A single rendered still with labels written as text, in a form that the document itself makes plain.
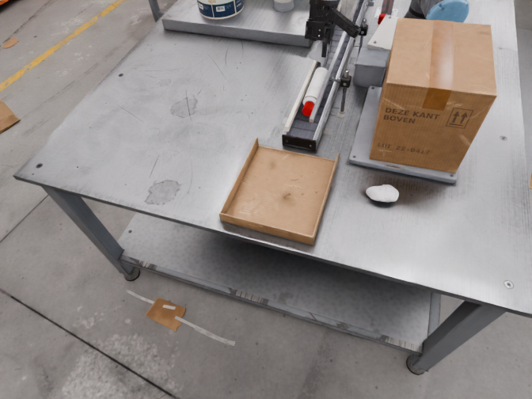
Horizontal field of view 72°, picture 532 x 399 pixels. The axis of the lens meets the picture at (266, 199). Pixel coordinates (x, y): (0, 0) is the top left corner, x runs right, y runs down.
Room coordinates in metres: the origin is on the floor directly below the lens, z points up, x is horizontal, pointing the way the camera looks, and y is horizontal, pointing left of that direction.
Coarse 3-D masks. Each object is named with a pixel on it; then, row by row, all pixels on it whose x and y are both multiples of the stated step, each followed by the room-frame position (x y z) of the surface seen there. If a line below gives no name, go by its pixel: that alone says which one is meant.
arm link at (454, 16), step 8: (424, 0) 1.16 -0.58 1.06; (432, 0) 1.11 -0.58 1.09; (440, 0) 1.09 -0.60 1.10; (448, 0) 1.07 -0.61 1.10; (456, 0) 1.06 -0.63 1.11; (464, 0) 1.06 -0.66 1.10; (424, 8) 1.14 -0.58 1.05; (432, 8) 1.09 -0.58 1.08; (440, 8) 1.07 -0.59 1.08; (448, 8) 1.06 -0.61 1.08; (456, 8) 1.06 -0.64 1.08; (464, 8) 1.05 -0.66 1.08; (424, 16) 1.14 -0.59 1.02; (432, 16) 1.07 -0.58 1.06; (440, 16) 1.07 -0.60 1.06; (448, 16) 1.06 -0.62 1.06; (456, 16) 1.06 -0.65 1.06; (464, 16) 1.06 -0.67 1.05
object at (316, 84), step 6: (318, 72) 1.04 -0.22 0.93; (324, 72) 1.04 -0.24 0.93; (312, 78) 1.02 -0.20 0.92; (318, 78) 1.00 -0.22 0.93; (324, 78) 1.01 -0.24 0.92; (312, 84) 0.98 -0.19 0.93; (318, 84) 0.98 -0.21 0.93; (312, 90) 0.95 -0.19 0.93; (318, 90) 0.95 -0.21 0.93; (306, 96) 0.93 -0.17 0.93; (312, 96) 0.92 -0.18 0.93; (306, 102) 0.91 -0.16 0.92; (312, 102) 0.90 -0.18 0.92; (306, 108) 0.88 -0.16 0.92; (312, 108) 0.88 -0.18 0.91; (306, 114) 0.88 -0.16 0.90
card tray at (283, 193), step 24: (264, 168) 0.73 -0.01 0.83; (288, 168) 0.72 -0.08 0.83; (312, 168) 0.71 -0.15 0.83; (240, 192) 0.65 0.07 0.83; (264, 192) 0.64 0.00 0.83; (288, 192) 0.63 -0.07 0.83; (312, 192) 0.62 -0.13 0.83; (240, 216) 0.57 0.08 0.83; (264, 216) 0.56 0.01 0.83; (288, 216) 0.55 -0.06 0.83; (312, 216) 0.54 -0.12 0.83; (312, 240) 0.46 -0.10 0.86
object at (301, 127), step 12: (360, 0) 1.57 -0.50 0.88; (336, 36) 1.32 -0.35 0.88; (348, 36) 1.31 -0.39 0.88; (336, 48) 1.24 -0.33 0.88; (336, 72) 1.10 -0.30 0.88; (324, 96) 0.98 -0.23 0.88; (300, 108) 0.93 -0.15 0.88; (300, 120) 0.87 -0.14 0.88; (288, 132) 0.83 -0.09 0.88; (300, 132) 0.82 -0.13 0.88; (312, 132) 0.81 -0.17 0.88
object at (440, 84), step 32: (416, 32) 0.89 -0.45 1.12; (448, 32) 0.88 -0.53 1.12; (480, 32) 0.86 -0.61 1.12; (416, 64) 0.76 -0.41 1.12; (448, 64) 0.74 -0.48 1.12; (480, 64) 0.73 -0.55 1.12; (384, 96) 0.70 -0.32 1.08; (416, 96) 0.68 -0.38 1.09; (448, 96) 0.65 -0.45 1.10; (480, 96) 0.63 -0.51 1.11; (384, 128) 0.70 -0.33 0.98; (416, 128) 0.67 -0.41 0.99; (448, 128) 0.64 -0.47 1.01; (384, 160) 0.69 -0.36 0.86; (416, 160) 0.66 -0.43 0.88; (448, 160) 0.63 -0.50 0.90
